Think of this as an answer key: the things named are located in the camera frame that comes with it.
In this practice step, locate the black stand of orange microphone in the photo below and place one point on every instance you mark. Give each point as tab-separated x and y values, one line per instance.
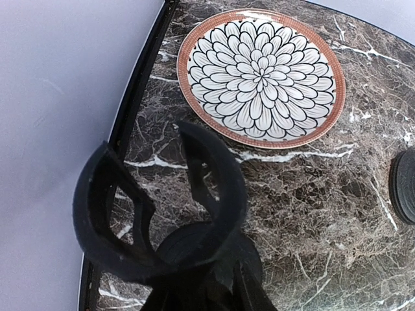
205	265

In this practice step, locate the black stand of mint microphone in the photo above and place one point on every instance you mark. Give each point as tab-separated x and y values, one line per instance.
401	185

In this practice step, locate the flower pattern ceramic plate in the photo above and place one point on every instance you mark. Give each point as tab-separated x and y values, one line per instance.
261	78

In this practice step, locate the left black frame post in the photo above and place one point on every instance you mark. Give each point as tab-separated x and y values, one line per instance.
122	129

